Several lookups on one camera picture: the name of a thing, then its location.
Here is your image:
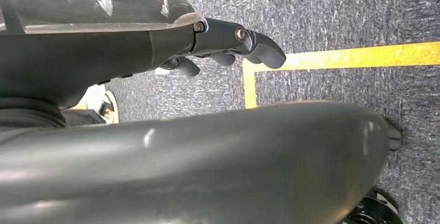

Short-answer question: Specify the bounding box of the white and black object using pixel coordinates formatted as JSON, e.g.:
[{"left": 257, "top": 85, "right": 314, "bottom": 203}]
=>
[{"left": 63, "top": 84, "right": 120, "bottom": 127}]

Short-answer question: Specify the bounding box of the yellow floor tape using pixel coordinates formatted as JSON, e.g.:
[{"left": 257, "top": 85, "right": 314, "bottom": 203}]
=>
[{"left": 242, "top": 41, "right": 440, "bottom": 109}]

